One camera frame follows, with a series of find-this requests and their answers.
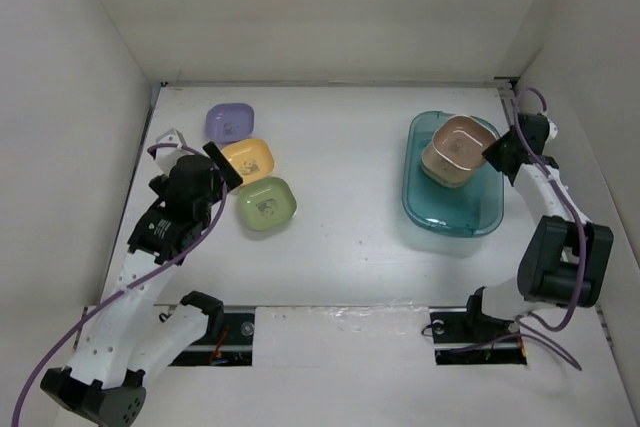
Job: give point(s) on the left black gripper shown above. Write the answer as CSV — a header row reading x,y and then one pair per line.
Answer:
x,y
233,180

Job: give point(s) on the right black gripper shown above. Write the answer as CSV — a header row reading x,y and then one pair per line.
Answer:
x,y
490,153

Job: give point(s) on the green plate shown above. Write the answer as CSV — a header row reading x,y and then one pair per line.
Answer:
x,y
266,204

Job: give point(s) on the brown plate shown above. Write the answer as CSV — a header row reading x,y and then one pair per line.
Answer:
x,y
461,141

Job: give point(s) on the cream plate back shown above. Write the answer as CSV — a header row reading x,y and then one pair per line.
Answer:
x,y
451,170

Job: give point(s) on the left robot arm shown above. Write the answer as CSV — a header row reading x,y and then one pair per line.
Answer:
x,y
106,379

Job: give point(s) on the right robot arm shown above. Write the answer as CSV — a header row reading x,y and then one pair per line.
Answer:
x,y
564,264

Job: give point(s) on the teal plastic bin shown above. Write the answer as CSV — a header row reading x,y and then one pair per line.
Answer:
x,y
473,210

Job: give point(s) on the yellow plate on table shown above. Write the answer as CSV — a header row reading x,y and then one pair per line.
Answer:
x,y
251,158

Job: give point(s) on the purple plate back left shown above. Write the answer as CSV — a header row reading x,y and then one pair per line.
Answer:
x,y
229,122

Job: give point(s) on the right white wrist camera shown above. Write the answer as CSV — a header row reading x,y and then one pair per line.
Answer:
x,y
553,131

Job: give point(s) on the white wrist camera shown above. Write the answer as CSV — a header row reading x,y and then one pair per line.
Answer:
x,y
169,150
553,131

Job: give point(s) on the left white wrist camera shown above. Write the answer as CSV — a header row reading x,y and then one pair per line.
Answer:
x,y
169,150

